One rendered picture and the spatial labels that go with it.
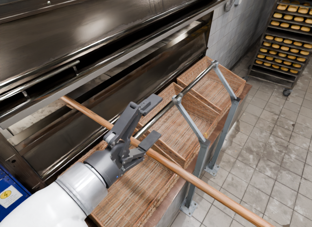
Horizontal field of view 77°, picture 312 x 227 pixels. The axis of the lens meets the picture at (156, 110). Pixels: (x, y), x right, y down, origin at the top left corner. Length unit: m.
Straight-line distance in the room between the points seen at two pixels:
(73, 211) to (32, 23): 0.69
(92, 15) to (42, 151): 0.69
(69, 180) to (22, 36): 0.60
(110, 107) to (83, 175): 0.90
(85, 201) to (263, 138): 2.46
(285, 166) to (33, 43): 2.42
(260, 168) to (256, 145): 0.29
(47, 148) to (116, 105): 0.46
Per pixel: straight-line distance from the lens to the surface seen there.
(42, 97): 0.78
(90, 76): 0.85
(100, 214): 1.38
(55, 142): 1.14
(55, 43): 0.91
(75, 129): 1.17
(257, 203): 2.19
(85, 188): 0.39
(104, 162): 0.41
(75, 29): 0.95
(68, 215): 0.39
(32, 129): 1.06
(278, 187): 2.37
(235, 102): 1.51
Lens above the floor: 1.86
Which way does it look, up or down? 44 degrees down
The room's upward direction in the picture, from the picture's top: straight up
